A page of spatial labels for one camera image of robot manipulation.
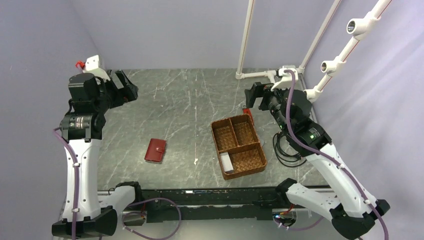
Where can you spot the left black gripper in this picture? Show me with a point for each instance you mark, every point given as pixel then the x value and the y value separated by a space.
pixel 127 93

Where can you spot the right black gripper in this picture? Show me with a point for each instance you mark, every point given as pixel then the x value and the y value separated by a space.
pixel 259 89

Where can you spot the red leather card holder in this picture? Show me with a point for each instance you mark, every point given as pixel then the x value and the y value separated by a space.
pixel 155 150

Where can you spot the white card stack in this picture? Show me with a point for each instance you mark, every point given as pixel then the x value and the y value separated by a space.
pixel 226 163

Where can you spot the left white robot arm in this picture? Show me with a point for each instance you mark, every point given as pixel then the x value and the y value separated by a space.
pixel 81 133

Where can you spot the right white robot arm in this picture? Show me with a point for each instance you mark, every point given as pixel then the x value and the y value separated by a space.
pixel 353 211

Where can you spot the brown woven basket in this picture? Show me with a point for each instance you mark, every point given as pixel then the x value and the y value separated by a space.
pixel 237 136

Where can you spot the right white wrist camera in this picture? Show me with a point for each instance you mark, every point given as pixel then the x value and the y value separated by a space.
pixel 285 78

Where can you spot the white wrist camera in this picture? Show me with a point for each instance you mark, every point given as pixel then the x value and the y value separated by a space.
pixel 285 78
pixel 95 66

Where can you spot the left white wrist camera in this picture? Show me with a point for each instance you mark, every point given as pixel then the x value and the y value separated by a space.
pixel 95 66

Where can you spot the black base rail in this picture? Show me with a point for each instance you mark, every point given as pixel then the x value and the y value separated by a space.
pixel 260 203

